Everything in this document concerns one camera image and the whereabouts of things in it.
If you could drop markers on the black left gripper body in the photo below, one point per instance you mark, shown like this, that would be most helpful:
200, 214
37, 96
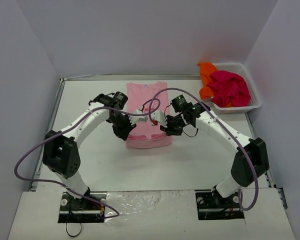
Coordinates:
123, 127

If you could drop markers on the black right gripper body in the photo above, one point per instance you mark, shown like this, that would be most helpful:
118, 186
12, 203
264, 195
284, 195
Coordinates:
172, 126

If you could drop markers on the pink t shirt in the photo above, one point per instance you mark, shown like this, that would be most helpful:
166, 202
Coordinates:
145, 135

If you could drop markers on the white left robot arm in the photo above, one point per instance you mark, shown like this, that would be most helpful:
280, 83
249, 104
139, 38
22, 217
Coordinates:
61, 154

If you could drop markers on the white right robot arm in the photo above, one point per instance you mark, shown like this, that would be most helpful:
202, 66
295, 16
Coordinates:
239, 146

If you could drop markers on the orange t shirt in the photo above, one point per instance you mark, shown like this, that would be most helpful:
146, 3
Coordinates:
206, 77

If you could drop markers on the magenta t shirt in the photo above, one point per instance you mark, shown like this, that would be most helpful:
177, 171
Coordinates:
241, 93

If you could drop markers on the white plastic basket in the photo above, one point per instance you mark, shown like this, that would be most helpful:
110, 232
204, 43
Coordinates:
255, 100

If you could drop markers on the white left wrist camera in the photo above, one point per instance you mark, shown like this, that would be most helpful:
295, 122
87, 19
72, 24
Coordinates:
138, 116

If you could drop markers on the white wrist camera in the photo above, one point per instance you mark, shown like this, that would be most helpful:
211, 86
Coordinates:
138, 116
158, 118

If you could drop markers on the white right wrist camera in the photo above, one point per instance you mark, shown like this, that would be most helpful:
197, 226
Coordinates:
158, 118

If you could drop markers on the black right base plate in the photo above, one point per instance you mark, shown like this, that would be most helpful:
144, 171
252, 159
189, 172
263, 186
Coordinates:
211, 208

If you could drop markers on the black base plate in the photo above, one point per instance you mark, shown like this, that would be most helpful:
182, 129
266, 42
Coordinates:
74, 210
211, 208

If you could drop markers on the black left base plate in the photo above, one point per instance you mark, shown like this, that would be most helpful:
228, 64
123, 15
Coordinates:
74, 210

